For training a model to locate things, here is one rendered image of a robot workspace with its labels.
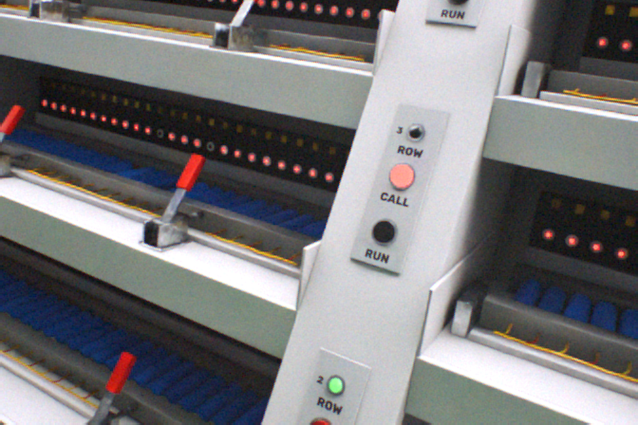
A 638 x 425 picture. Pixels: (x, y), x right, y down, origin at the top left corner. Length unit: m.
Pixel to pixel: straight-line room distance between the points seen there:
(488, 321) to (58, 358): 0.43
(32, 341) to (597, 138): 0.58
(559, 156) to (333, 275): 0.18
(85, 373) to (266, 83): 0.34
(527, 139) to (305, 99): 0.18
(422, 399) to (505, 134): 0.19
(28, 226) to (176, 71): 0.22
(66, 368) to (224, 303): 0.24
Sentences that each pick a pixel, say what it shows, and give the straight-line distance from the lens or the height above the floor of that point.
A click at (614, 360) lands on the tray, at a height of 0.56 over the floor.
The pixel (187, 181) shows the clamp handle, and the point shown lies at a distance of 0.55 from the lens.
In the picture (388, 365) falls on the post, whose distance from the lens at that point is 0.42.
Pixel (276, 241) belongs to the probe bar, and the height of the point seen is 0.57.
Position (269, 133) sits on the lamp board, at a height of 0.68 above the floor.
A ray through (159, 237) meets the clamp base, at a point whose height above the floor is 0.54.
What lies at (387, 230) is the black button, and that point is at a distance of 0.42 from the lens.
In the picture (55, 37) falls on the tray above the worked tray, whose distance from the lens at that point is 0.71.
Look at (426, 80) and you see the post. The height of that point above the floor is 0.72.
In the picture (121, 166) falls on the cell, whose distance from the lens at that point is 0.76.
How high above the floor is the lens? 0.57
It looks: 6 degrees up
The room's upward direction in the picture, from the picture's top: 18 degrees clockwise
